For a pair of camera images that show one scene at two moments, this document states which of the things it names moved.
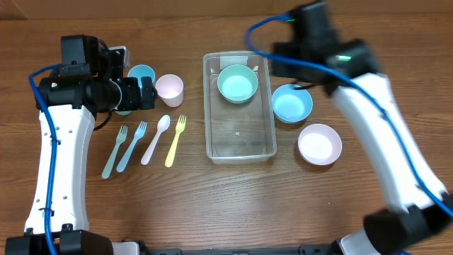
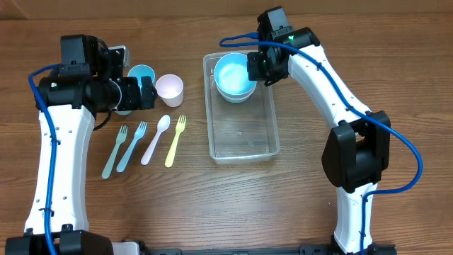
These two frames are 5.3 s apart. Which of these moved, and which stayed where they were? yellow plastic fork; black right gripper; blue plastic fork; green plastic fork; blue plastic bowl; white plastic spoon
Moved: black right gripper; blue plastic bowl
Stayed: blue plastic fork; white plastic spoon; green plastic fork; yellow plastic fork
